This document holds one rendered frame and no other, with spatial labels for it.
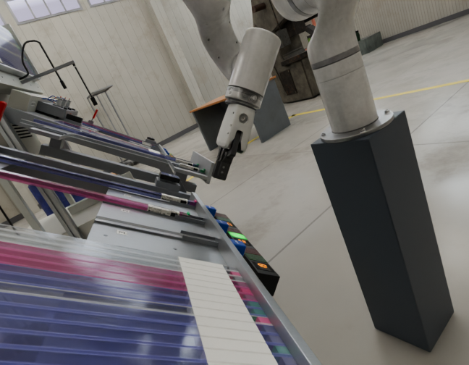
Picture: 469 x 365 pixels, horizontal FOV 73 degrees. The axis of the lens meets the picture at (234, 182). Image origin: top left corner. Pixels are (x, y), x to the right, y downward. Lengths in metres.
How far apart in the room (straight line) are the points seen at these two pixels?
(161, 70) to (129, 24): 1.31
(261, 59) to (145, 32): 8.88
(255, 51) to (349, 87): 0.26
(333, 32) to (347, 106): 0.17
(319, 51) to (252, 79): 0.20
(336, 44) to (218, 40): 0.27
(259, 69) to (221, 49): 0.13
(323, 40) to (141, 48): 8.65
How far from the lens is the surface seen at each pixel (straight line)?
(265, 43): 0.73
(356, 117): 0.86
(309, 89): 6.08
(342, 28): 0.83
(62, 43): 8.91
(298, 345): 0.30
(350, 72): 0.84
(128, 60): 9.15
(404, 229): 0.96
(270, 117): 4.42
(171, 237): 0.51
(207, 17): 0.72
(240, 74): 0.71
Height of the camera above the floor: 0.95
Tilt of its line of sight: 17 degrees down
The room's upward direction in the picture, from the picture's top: 24 degrees counter-clockwise
